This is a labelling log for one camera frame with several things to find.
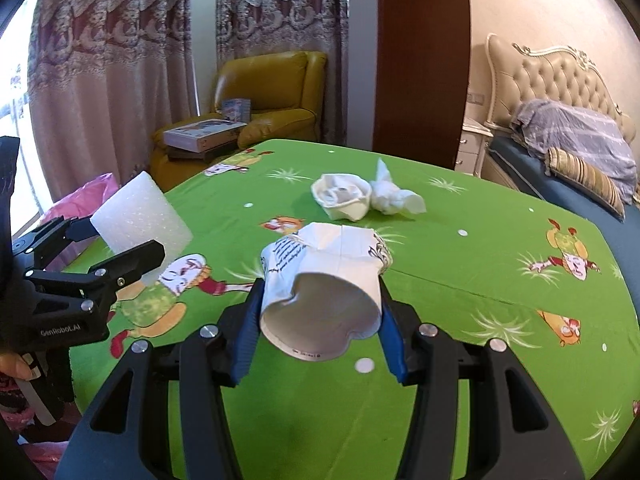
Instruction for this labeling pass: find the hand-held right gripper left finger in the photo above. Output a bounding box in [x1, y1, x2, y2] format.
[75, 275, 264, 480]

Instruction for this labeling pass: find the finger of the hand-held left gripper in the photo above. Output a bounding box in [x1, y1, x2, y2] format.
[14, 215, 102, 272]
[23, 239, 167, 311]

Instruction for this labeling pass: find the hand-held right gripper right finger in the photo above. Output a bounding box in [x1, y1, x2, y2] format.
[378, 280, 587, 480]

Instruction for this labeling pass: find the white foam block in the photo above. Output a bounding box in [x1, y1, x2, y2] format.
[89, 170, 195, 282]

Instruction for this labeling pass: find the printed paper cup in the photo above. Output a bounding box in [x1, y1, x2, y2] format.
[259, 222, 395, 364]

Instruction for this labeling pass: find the person's left hand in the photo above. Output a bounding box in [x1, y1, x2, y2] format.
[0, 351, 40, 382]

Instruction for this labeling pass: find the green cartoon print tablecloth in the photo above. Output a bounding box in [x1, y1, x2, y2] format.
[66, 138, 640, 480]

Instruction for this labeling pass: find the large flat white box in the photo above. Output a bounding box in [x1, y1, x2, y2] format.
[163, 118, 242, 154]

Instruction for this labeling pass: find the crumpled white tissue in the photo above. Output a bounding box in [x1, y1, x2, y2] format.
[370, 158, 427, 216]

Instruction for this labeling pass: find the crumpled white paper cup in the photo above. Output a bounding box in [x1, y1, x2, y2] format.
[310, 173, 374, 222]

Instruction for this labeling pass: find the wide beige lace curtain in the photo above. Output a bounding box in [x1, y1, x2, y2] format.
[26, 0, 202, 203]

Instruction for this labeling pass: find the small blue printed box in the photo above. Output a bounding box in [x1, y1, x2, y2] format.
[221, 98, 252, 122]

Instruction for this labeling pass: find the white nightstand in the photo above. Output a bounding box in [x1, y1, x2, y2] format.
[456, 121, 495, 179]

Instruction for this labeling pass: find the blue bed mattress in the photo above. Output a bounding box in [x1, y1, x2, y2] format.
[487, 135, 640, 283]

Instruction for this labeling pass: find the yellow leather armchair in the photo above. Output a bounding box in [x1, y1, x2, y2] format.
[149, 50, 329, 192]

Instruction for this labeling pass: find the striped brown pillow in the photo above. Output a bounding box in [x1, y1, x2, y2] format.
[545, 147, 627, 222]

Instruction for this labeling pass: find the grey striped blanket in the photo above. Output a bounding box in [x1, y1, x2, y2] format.
[509, 98, 639, 207]

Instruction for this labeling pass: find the narrow beige lace curtain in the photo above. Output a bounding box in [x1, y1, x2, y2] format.
[215, 0, 351, 147]

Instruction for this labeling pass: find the brown wooden door panel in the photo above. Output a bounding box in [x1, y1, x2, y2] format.
[372, 0, 472, 172]

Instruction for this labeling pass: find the beige tufted bed headboard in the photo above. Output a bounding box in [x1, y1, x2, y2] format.
[484, 33, 637, 135]

